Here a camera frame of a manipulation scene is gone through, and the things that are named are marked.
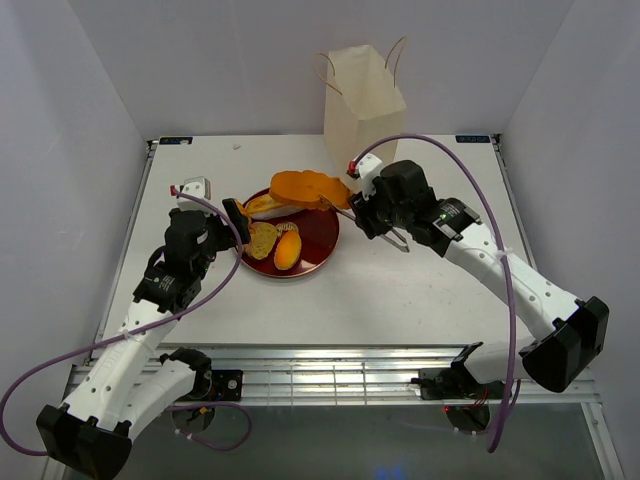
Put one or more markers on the beige paper bag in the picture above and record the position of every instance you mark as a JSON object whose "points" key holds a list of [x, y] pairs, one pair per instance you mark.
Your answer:
{"points": [[363, 103]]}

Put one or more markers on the left blue table label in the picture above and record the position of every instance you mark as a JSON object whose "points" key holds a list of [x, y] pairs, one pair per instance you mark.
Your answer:
{"points": [[175, 140]]}

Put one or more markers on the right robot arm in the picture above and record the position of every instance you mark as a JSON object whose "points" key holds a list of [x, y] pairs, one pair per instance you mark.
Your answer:
{"points": [[568, 333]]}

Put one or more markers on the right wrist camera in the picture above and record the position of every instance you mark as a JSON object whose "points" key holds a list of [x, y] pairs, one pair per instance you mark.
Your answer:
{"points": [[364, 172]]}

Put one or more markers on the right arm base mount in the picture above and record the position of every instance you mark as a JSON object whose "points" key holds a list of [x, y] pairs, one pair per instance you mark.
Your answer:
{"points": [[456, 382]]}

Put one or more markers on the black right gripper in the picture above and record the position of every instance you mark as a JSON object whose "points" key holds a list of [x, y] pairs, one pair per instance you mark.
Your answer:
{"points": [[362, 210]]}

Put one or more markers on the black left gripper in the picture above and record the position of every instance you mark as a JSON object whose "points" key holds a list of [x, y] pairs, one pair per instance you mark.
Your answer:
{"points": [[228, 237]]}

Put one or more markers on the blue table label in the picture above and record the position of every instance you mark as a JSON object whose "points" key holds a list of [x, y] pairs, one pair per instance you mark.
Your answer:
{"points": [[473, 139], [175, 140]]}

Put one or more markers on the right blue table label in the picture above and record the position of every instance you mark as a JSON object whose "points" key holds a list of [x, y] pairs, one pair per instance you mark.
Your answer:
{"points": [[473, 139]]}

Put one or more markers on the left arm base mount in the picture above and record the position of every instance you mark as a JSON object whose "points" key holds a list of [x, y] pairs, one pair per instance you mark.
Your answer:
{"points": [[209, 384]]}

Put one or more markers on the long toasted baguette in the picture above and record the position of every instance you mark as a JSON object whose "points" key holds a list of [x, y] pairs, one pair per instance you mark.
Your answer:
{"points": [[264, 207]]}

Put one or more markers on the aluminium frame rail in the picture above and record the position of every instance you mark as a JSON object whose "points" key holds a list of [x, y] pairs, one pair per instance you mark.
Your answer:
{"points": [[329, 376]]}

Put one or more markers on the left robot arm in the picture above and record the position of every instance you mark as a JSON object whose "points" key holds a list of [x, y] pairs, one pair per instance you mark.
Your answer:
{"points": [[93, 429]]}

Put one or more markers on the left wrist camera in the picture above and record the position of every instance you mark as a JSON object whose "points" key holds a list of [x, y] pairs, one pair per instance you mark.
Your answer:
{"points": [[197, 187]]}

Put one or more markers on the metal tongs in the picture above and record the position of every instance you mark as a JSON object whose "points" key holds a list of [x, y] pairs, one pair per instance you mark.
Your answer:
{"points": [[366, 219]]}

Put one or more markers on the fake croissant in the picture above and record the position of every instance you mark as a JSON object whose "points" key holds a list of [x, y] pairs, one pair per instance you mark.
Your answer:
{"points": [[284, 227]]}

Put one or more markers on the sugared orange bread roll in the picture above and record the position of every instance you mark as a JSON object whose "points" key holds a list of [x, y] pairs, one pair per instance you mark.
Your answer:
{"points": [[288, 250]]}

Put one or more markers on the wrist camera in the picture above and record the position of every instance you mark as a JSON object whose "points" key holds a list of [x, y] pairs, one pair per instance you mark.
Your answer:
{"points": [[197, 187], [364, 172]]}

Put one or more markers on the cut baguette slice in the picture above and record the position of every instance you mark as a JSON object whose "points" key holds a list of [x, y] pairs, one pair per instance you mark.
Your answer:
{"points": [[263, 237]]}

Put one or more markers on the dark red round plate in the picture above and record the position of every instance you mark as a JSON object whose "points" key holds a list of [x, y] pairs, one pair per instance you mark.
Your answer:
{"points": [[319, 231]]}

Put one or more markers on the large orange bread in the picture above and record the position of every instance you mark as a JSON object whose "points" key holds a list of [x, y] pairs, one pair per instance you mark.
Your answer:
{"points": [[309, 190]]}

